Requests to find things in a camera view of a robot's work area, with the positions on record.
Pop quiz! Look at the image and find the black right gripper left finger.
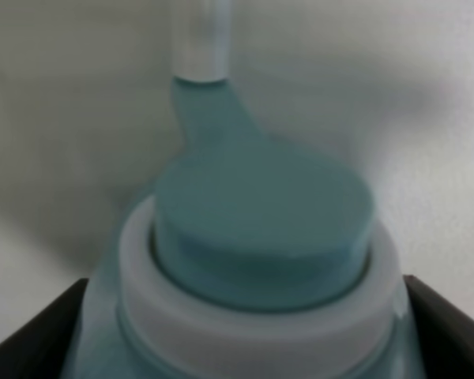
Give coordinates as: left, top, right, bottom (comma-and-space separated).
0, 279, 88, 379

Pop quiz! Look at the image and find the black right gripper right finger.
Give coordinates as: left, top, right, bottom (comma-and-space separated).
404, 275, 474, 379

